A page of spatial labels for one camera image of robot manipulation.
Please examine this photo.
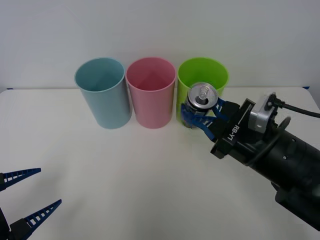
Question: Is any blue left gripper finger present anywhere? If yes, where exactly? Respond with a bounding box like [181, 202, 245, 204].
[9, 199, 63, 240]
[0, 167, 42, 192]

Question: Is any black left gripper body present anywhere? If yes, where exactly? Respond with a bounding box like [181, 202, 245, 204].
[0, 206, 11, 240]

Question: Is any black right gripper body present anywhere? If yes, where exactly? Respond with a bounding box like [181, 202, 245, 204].
[210, 98, 271, 165]

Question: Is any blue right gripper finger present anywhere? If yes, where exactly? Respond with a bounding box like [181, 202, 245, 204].
[181, 101, 228, 142]
[213, 96, 242, 123]

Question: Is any black drink can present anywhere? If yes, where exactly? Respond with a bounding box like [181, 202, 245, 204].
[183, 81, 218, 130]

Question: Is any green plastic bin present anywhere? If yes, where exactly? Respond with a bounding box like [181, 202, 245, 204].
[176, 57, 230, 126]

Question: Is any pink plastic bin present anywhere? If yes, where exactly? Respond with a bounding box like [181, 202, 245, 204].
[125, 56, 176, 130]

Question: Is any pale blue plastic bin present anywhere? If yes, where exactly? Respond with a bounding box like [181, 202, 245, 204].
[74, 57, 133, 130]

